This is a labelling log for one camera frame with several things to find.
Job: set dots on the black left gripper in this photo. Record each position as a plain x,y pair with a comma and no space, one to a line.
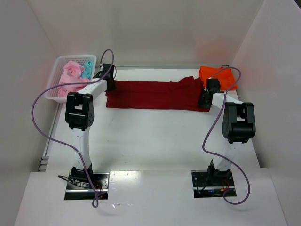
110,84

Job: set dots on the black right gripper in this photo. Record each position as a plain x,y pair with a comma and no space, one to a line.
203,100

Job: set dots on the dark red t shirt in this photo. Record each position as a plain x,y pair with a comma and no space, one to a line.
180,95

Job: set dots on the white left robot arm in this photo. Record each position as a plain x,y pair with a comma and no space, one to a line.
80,116

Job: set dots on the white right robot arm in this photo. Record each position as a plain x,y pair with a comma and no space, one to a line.
238,126

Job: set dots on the orange folded t shirt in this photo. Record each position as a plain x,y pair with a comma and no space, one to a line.
225,77

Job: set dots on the teal t shirt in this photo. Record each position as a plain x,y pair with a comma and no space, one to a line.
88,70

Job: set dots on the pink t shirt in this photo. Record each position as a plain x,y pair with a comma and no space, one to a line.
71,74

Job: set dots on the white plastic laundry basket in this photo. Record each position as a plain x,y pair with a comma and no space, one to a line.
57,70

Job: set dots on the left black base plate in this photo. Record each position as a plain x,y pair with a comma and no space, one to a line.
81,189

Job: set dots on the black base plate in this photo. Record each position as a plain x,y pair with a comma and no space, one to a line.
81,189
200,186

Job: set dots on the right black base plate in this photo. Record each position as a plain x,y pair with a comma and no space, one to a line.
200,186

